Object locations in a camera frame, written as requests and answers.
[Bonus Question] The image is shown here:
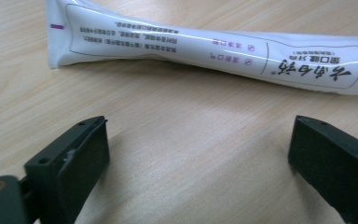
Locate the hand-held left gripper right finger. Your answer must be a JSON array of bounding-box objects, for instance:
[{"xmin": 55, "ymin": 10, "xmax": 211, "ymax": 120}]
[{"xmin": 287, "ymin": 115, "xmax": 358, "ymax": 224}]

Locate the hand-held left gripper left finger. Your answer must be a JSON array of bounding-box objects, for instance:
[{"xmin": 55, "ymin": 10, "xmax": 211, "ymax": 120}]
[{"xmin": 23, "ymin": 115, "xmax": 111, "ymax": 224}]

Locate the white toothpaste tube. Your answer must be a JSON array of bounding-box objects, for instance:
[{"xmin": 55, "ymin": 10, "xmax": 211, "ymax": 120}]
[{"xmin": 45, "ymin": 0, "xmax": 358, "ymax": 97}]

